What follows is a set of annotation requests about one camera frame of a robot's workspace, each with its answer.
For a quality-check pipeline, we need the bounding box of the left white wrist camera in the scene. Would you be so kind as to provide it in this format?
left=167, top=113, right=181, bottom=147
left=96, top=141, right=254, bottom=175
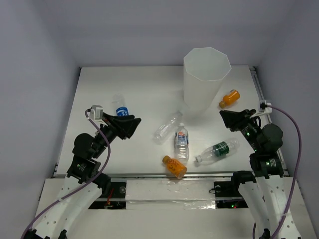
left=89, top=105, right=103, bottom=121

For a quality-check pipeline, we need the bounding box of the orange sea-buckthorn juice bottle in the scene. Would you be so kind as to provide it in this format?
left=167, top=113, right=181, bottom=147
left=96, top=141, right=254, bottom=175
left=162, top=156, right=187, bottom=179

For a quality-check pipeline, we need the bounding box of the clear bottle without label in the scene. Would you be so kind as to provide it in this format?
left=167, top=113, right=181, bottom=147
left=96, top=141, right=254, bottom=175
left=153, top=111, right=183, bottom=144

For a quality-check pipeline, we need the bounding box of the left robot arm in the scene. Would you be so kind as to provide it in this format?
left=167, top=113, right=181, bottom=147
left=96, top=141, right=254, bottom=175
left=21, top=106, right=142, bottom=239

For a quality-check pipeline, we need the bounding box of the white octagonal plastic bin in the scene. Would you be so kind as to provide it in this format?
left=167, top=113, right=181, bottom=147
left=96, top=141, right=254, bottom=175
left=183, top=47, right=232, bottom=112

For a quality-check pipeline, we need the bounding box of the purple cable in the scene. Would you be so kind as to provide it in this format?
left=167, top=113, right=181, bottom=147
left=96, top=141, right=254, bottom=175
left=252, top=105, right=302, bottom=239
left=20, top=109, right=112, bottom=239

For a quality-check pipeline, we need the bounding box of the clear bottle green label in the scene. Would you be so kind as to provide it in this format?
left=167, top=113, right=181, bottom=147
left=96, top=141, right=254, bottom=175
left=195, top=138, right=240, bottom=165

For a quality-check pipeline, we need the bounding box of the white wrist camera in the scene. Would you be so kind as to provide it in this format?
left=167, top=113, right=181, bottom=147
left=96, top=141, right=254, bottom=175
left=89, top=105, right=103, bottom=121
left=251, top=100, right=272, bottom=118

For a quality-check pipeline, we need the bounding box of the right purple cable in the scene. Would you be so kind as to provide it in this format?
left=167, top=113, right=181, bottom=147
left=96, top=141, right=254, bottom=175
left=252, top=105, right=302, bottom=239

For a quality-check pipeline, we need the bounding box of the aluminium front rail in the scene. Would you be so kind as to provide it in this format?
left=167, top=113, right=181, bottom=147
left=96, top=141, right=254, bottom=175
left=51, top=171, right=290, bottom=179

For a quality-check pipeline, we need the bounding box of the clear bottle blue orange label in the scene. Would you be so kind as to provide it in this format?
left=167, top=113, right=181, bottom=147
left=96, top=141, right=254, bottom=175
left=174, top=123, right=189, bottom=164

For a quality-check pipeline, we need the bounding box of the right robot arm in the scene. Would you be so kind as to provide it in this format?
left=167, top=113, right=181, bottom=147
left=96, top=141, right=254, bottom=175
left=220, top=110, right=302, bottom=239

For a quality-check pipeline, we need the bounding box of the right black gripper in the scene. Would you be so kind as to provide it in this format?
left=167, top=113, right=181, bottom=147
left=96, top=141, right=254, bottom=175
left=219, top=108, right=262, bottom=151

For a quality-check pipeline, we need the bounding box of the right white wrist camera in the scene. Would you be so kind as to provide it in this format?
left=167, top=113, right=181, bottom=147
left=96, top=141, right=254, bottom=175
left=251, top=100, right=272, bottom=118

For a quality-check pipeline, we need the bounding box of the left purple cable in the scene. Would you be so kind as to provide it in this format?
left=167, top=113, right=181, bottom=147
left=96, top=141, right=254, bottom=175
left=20, top=109, right=112, bottom=239

